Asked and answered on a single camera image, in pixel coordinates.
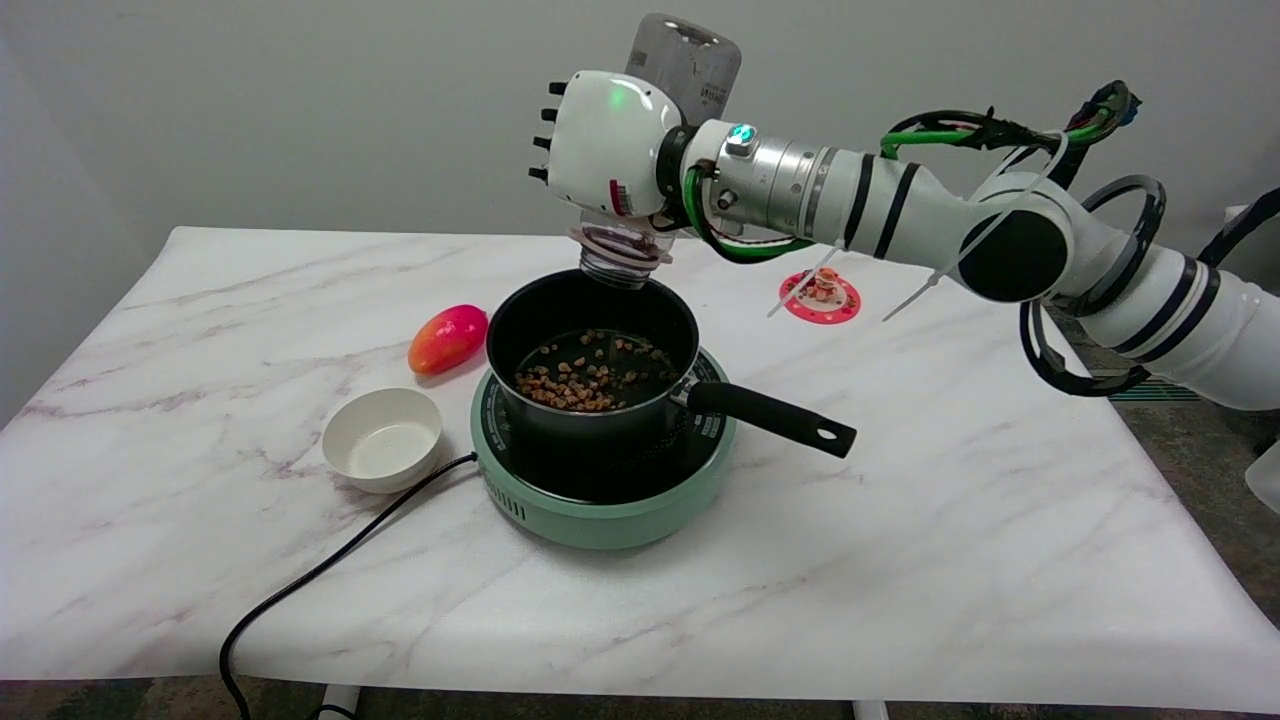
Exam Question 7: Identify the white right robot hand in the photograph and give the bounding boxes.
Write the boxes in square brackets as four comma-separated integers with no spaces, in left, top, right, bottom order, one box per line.
[528,70,687,220]

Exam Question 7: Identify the pink round coaster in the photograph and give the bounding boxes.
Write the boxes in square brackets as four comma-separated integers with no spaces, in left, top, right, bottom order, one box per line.
[779,269,862,326]

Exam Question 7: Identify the green electric hot plate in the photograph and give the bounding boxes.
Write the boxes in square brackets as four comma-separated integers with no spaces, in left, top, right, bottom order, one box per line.
[470,346,742,551]

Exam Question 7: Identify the black looping robot cable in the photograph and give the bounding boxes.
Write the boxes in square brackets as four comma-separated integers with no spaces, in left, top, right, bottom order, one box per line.
[1019,175,1280,398]

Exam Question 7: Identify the green robot cable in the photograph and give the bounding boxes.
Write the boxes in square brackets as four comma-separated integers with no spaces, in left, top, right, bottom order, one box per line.
[682,97,1131,265]

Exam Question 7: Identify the clear plastic bottle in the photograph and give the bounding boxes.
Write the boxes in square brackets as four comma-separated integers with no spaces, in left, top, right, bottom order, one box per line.
[569,13,743,292]

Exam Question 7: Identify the black power cord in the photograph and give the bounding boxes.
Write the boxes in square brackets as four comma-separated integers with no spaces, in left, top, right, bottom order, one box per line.
[219,452,480,720]

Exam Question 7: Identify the black soup pot with handle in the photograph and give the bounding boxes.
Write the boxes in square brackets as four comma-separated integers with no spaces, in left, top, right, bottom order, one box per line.
[485,268,858,460]

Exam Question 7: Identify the brown food pieces in pot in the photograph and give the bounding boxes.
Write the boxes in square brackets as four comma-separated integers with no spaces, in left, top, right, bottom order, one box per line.
[514,328,681,414]

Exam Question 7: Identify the red orange mango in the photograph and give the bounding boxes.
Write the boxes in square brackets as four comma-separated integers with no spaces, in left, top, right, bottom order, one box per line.
[407,304,490,377]

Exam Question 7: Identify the white round bowl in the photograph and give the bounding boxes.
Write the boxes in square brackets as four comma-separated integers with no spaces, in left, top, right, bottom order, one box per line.
[322,388,444,495]

